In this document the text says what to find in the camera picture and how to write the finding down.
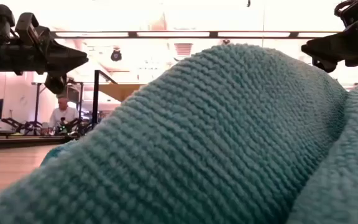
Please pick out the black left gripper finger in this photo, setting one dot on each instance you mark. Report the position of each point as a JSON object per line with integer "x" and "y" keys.
{"x": 64, "y": 66}
{"x": 64, "y": 53}

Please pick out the background black robot arm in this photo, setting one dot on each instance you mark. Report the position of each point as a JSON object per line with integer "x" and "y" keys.
{"x": 73, "y": 125}
{"x": 14, "y": 124}

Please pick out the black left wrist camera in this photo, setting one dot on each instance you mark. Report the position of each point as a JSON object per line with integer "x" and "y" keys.
{"x": 56, "y": 83}

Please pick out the teal knitted cloth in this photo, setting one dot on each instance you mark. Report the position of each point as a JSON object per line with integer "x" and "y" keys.
{"x": 197, "y": 140}

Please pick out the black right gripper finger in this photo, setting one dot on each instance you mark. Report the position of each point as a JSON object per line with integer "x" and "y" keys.
{"x": 334, "y": 54}
{"x": 337, "y": 39}

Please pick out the black hanging round object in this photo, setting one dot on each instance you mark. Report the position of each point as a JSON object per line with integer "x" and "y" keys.
{"x": 116, "y": 55}

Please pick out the red slatted vent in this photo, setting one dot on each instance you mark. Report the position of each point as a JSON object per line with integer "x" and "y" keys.
{"x": 183, "y": 49}

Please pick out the person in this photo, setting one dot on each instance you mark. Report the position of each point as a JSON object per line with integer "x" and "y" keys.
{"x": 62, "y": 116}

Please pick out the black metal stand frame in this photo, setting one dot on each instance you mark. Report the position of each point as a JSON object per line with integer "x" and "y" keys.
{"x": 37, "y": 102}

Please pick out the black aluminium table rail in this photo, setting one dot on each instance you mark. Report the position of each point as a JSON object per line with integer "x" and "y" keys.
{"x": 17, "y": 142}

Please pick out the dark horizontal overhead beam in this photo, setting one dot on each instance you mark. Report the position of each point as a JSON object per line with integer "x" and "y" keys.
{"x": 132, "y": 34}

